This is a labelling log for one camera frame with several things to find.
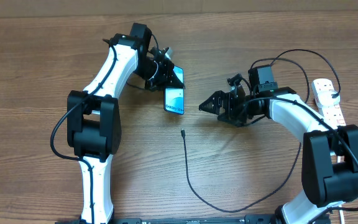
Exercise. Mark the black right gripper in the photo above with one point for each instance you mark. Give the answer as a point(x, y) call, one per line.
point(229, 99)

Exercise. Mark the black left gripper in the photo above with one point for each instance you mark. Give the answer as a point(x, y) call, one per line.
point(167, 78)

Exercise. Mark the blue Galaxy S24 smartphone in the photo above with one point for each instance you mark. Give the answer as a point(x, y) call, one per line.
point(174, 97)

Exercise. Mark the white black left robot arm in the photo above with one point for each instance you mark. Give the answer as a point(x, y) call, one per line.
point(93, 119)

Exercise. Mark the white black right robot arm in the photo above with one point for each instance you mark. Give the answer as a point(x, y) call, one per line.
point(329, 173)

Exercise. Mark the white charger plug adapter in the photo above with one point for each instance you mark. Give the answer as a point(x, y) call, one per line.
point(328, 98)

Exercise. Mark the white power strip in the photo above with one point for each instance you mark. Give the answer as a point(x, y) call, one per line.
point(329, 108)

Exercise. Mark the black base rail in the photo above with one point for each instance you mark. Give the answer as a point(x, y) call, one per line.
point(194, 221)

